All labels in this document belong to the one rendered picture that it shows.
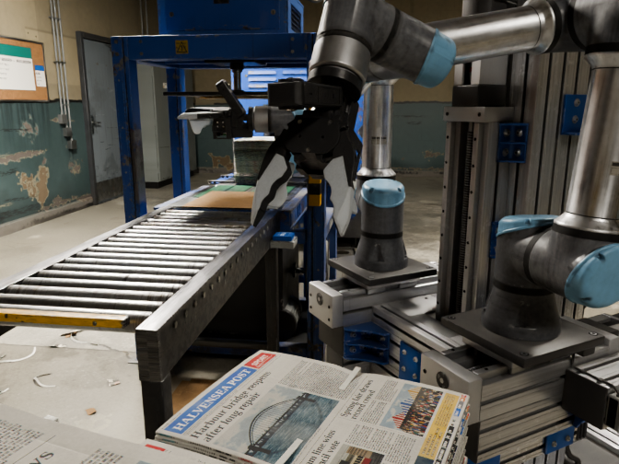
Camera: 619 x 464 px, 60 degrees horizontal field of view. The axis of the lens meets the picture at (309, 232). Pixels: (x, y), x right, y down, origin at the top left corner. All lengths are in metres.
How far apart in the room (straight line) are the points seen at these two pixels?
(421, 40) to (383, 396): 0.51
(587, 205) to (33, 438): 0.85
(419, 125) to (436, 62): 9.04
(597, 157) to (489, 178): 0.36
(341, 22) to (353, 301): 0.88
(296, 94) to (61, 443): 0.39
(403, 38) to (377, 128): 0.83
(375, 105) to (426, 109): 8.25
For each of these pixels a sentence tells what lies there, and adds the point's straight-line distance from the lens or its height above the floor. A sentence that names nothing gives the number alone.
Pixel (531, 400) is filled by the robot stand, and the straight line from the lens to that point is 1.18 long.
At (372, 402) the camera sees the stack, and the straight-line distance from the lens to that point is 0.83.
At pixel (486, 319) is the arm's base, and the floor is 0.84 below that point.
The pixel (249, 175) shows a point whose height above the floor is 0.85.
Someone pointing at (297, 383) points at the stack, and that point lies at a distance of 0.88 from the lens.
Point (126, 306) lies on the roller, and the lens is 1.35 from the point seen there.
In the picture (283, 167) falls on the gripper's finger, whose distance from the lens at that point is 0.65.
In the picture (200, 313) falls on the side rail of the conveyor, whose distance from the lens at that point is 1.42.
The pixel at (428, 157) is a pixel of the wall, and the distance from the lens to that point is 9.86.
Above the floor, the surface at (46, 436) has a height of 1.07.
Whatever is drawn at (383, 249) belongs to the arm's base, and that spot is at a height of 0.88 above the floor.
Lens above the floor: 1.26
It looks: 13 degrees down
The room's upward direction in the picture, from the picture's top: straight up
